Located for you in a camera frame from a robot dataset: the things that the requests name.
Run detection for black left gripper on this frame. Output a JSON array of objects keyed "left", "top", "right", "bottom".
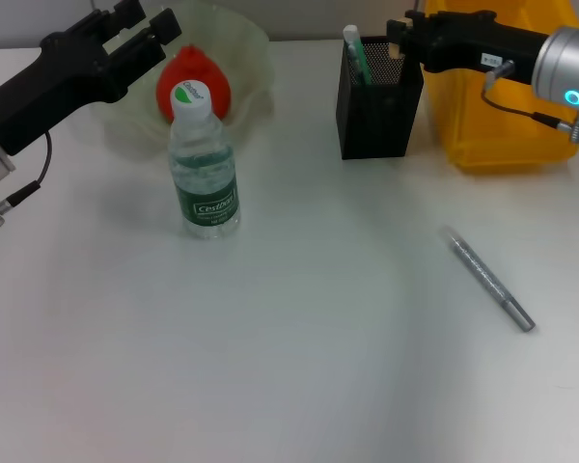
[{"left": 0, "top": 0, "right": 183, "bottom": 156}]

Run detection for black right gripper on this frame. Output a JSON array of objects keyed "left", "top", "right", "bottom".
[{"left": 386, "top": 10, "right": 554, "bottom": 86}]

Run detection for green pen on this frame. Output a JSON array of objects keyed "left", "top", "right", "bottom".
[{"left": 342, "top": 24, "right": 373, "bottom": 88}]

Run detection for orange fruit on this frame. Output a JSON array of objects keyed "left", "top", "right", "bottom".
[{"left": 154, "top": 41, "right": 233, "bottom": 122}]

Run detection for clear green-label water bottle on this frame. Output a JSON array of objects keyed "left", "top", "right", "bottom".
[{"left": 167, "top": 80, "right": 241, "bottom": 240}]

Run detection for grey pen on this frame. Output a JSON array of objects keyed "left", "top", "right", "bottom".
[{"left": 438, "top": 226, "right": 537, "bottom": 333}]

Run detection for black mesh pen holder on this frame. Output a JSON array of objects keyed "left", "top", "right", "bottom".
[{"left": 336, "top": 35, "right": 425, "bottom": 160}]

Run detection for translucent green fruit plate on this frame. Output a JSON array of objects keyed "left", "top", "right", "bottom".
[{"left": 91, "top": 0, "right": 277, "bottom": 158}]

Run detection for yellow plastic bin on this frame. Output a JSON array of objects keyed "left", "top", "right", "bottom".
[{"left": 419, "top": 0, "right": 579, "bottom": 175}]

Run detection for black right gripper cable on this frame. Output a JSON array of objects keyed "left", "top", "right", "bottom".
[{"left": 480, "top": 60, "right": 579, "bottom": 144}]

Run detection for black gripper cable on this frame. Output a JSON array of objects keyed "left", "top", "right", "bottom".
[
  {"left": 480, "top": 60, "right": 579, "bottom": 144},
  {"left": 0, "top": 129, "right": 54, "bottom": 231}
]

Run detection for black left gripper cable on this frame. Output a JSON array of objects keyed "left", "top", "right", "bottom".
[{"left": 0, "top": 129, "right": 54, "bottom": 231}]

